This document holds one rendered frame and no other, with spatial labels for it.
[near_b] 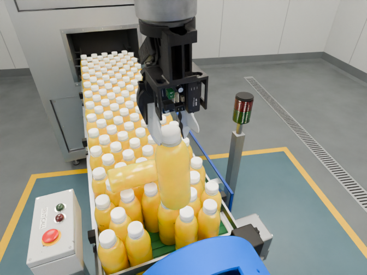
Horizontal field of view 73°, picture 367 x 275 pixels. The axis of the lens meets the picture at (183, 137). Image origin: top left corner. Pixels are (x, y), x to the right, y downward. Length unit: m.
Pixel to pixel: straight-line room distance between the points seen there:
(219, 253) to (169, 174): 0.16
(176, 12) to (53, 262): 0.60
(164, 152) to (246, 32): 4.46
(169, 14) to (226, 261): 0.39
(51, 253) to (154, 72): 0.50
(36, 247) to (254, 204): 1.75
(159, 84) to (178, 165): 0.19
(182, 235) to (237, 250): 0.26
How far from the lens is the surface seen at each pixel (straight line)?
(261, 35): 4.98
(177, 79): 0.32
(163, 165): 0.46
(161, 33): 0.31
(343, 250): 2.19
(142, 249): 0.71
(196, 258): 0.47
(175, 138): 0.44
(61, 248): 0.69
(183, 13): 0.31
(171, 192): 0.51
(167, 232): 0.80
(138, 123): 1.10
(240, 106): 0.88
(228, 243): 0.50
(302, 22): 5.29
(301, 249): 2.06
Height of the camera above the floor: 1.65
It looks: 36 degrees down
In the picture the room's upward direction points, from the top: straight up
